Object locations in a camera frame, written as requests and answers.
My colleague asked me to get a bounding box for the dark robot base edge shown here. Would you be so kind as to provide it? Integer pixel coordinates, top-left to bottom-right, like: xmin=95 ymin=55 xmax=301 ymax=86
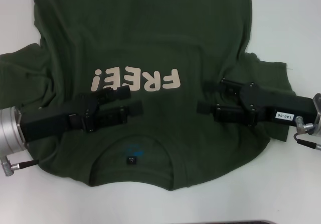
xmin=139 ymin=218 xmax=275 ymax=224

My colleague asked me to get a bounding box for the arm connector cable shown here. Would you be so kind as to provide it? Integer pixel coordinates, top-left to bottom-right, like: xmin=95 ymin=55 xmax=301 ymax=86
xmin=294 ymin=116 xmax=321 ymax=151
xmin=0 ymin=158 xmax=40 ymax=177

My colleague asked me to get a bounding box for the dark green FREE t-shirt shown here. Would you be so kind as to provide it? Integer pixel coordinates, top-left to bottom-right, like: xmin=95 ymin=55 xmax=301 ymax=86
xmin=0 ymin=0 xmax=297 ymax=192

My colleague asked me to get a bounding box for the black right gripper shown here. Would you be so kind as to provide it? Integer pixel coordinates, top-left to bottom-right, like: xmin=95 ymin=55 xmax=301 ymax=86
xmin=197 ymin=78 xmax=317 ymax=129

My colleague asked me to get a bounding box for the right arm connector cable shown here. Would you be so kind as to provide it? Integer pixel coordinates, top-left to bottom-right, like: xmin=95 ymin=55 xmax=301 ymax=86
xmin=294 ymin=116 xmax=321 ymax=151

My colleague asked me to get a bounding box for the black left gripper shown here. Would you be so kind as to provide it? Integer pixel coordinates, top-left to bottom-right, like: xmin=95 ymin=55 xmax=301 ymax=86
xmin=20 ymin=87 xmax=144 ymax=142

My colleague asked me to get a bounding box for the left arm connector cable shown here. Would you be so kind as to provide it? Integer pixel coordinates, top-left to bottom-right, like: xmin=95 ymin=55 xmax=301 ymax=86
xmin=0 ymin=158 xmax=40 ymax=177

